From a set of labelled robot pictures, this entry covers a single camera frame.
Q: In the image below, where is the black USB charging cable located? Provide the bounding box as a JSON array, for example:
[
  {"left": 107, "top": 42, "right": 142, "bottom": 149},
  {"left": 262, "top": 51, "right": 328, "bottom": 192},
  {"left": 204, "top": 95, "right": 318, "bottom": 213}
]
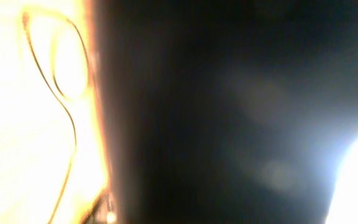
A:
[{"left": 22, "top": 11, "right": 93, "bottom": 224}]

